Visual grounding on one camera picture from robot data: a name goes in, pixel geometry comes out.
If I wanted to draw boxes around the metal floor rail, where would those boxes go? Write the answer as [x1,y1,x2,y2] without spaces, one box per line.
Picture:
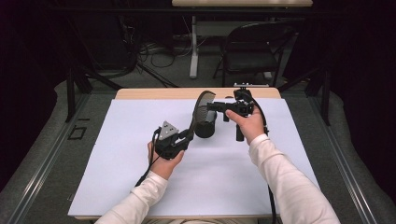
[6,92,92,224]
[309,95,378,224]

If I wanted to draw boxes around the black horizontal frame bar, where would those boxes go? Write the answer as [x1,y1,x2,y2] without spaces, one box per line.
[46,7,344,17]

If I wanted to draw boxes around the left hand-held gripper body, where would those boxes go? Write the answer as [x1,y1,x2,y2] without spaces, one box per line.
[153,120,188,161]

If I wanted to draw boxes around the person's left hand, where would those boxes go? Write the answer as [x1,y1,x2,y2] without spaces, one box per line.
[147,141,185,181]

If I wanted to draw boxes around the left hand-held gripper cable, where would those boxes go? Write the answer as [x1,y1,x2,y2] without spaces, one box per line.
[134,127,162,188]

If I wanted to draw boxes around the black hairbrush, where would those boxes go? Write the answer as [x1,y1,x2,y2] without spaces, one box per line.
[186,90,217,138]

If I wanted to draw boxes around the wooden table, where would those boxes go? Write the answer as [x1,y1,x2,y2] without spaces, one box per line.
[74,87,282,220]

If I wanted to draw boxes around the black floor socket frame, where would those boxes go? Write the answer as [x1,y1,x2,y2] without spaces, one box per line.
[67,125,88,141]

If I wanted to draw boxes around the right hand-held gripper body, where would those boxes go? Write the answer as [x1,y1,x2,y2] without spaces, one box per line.
[222,82,269,143]

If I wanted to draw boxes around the person's right hand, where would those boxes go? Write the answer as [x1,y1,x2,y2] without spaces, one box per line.
[224,105,265,147]

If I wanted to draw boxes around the black folding chair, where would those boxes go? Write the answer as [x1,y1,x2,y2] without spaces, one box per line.
[213,21,297,89]

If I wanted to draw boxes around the black metal frame stand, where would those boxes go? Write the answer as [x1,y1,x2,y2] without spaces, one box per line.
[64,66,124,123]
[277,65,332,127]

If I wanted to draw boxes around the white desk leg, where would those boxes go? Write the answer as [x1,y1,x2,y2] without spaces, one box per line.
[189,15,201,79]

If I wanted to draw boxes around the white board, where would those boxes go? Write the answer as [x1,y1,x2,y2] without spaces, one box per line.
[67,98,321,217]

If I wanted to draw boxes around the beige desk top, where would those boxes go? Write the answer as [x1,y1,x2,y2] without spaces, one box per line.
[171,0,314,7]

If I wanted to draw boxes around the tangle of floor cables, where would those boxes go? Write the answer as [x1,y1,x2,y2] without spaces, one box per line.
[124,18,194,70]

